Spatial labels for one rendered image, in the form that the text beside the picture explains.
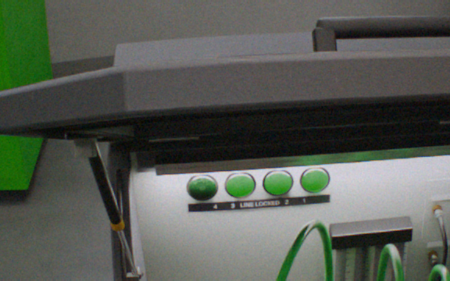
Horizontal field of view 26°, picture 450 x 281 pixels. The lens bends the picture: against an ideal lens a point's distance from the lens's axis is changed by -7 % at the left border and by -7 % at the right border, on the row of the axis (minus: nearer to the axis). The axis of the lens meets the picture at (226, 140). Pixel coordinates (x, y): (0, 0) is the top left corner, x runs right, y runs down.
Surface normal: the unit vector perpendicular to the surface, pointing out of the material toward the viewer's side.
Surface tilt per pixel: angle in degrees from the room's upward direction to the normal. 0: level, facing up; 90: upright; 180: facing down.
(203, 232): 90
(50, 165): 0
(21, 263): 0
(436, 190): 90
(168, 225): 90
